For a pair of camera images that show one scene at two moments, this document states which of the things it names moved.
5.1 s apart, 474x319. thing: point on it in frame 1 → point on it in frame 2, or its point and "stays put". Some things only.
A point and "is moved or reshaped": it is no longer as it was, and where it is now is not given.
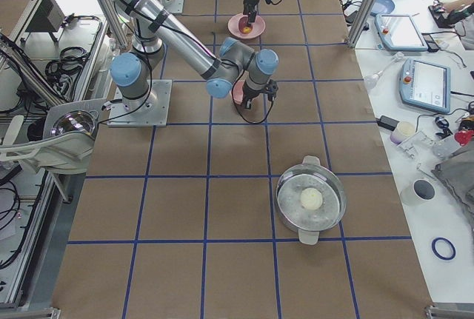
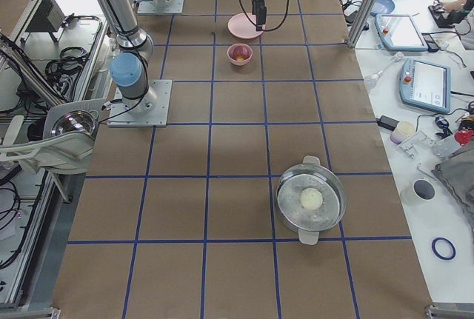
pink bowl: (237, 91) is moved or reshaped
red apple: (244, 28) is moved or reshaped
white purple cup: (403, 130) stays put
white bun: (311, 198) stays put
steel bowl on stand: (75, 121) stays put
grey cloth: (457, 173) stays put
